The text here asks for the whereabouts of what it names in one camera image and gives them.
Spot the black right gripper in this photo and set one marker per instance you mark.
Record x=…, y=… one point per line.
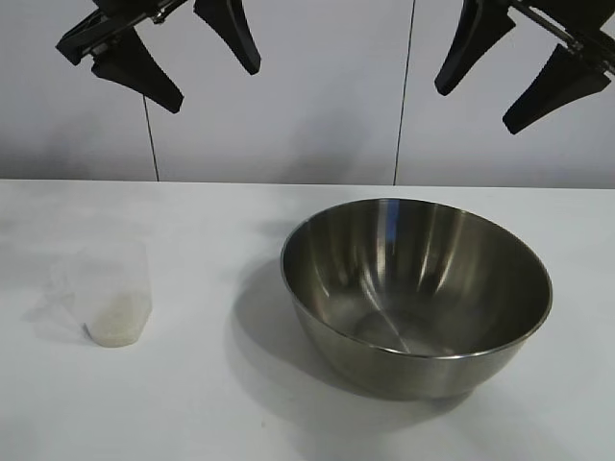
x=576, y=24

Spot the clear plastic measuring cup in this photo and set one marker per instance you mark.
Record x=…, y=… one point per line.
x=110, y=274

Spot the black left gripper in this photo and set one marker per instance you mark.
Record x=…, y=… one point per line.
x=81, y=41

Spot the stainless steel mixing bowl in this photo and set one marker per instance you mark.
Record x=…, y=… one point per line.
x=408, y=269

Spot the white rice grains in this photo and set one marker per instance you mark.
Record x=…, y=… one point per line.
x=120, y=322

